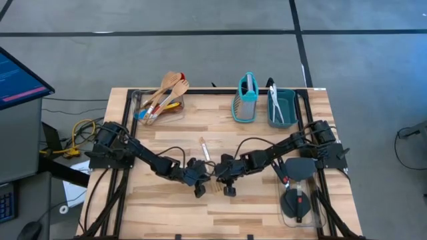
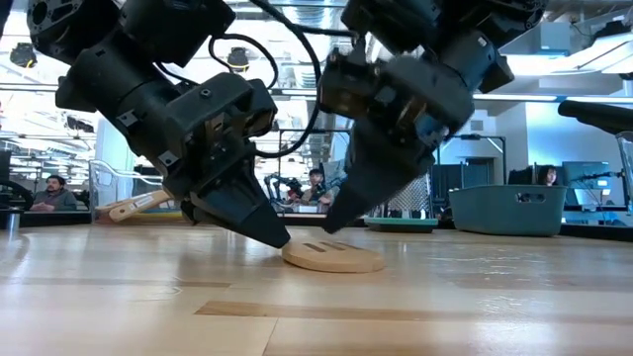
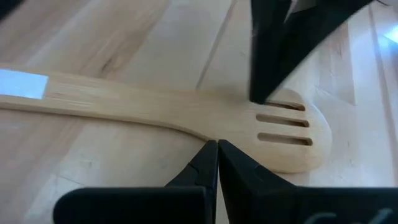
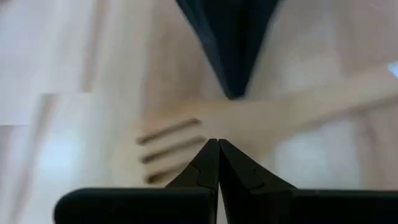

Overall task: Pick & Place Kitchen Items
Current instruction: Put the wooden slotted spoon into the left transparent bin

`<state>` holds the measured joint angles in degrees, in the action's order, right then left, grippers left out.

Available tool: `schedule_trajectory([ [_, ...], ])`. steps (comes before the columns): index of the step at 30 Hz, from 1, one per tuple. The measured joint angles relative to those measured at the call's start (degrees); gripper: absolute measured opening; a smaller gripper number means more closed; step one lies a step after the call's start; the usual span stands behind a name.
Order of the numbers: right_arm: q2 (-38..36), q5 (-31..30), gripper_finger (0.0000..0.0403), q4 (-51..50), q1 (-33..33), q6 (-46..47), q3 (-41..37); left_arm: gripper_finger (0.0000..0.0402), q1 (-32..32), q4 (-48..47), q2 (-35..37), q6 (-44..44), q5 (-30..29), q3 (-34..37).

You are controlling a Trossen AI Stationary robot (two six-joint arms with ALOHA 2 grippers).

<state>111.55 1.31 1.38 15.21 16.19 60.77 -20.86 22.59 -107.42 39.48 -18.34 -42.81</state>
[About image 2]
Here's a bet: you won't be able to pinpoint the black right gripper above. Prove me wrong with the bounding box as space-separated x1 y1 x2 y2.
321 53 476 234

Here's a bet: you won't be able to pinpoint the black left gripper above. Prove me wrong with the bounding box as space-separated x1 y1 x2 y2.
116 72 292 249

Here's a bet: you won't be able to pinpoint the slotted wooden spoon white label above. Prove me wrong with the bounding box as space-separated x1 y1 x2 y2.
108 190 173 223

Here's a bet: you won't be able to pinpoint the background robot arm teal joints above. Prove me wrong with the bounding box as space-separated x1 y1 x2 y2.
264 172 306 204

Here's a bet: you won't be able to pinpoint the steel box grater teal trim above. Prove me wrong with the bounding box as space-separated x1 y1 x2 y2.
364 172 439 234

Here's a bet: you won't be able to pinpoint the person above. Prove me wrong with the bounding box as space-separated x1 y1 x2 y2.
29 173 79 213
536 165 560 188
299 168 336 207

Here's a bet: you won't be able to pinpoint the white square column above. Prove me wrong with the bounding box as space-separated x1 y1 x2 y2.
96 118 135 209

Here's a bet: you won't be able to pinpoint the teal plastic bin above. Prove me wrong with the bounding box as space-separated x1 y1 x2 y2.
448 185 569 237

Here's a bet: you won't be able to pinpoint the long LED light bar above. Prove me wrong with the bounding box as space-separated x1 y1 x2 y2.
0 82 633 104

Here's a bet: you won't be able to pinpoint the grey background monitor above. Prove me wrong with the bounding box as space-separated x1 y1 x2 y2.
562 160 612 190

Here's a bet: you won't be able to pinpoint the large clear plastic bin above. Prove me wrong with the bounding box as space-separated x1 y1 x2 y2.
615 131 633 209

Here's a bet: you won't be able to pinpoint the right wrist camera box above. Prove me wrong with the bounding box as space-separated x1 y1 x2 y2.
318 48 382 120

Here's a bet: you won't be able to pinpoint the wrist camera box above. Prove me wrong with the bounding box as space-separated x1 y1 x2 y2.
244 78 278 139
318 48 382 120

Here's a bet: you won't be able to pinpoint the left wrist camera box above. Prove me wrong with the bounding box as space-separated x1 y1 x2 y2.
244 78 278 139

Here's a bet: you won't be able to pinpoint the black stand frame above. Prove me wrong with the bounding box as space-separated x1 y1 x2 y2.
437 133 506 167

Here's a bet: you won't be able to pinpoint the black camera cable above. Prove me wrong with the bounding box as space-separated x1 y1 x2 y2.
207 0 357 159

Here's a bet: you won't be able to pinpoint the black ceiling device yellow cable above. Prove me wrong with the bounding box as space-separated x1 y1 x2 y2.
8 42 39 69
226 46 251 73

